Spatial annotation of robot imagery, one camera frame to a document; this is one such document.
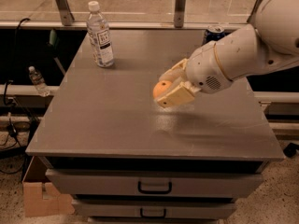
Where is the middle metal bracket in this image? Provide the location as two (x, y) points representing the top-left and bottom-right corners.
(174, 0), (186, 28)

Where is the drawer with black handle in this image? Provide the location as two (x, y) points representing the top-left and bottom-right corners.
(46, 169), (263, 198)
(72, 200), (236, 219)

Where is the clear water bottle on table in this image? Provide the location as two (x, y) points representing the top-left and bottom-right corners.
(86, 1), (114, 68)

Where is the cardboard box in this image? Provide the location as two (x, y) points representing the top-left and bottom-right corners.
(22, 157), (75, 217)

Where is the black chair base wheel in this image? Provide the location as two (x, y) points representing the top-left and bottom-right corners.
(283, 143), (299, 158)

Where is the orange fruit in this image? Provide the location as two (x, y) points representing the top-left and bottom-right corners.
(152, 80), (172, 98)

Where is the top drawer with black handle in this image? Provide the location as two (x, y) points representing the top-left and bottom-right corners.
(46, 169), (263, 198)

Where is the green handled tool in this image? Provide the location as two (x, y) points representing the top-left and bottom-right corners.
(47, 29), (65, 75)

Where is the small water bottle on ledge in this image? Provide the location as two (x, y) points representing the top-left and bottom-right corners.
(28, 66), (50, 97)

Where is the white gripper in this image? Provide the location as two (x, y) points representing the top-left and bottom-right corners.
(154, 41), (233, 108)

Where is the grey drawer cabinet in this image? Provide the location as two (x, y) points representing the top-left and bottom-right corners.
(27, 30), (283, 224)

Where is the blue pepsi can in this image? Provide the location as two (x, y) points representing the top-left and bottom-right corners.
(203, 25), (225, 44)

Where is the black cable on left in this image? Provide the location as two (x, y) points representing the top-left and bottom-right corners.
(0, 17), (41, 175)

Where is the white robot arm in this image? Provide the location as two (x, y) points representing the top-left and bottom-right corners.
(154, 0), (299, 107)

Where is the left metal bracket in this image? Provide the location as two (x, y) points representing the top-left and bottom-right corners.
(55, 0), (75, 26)

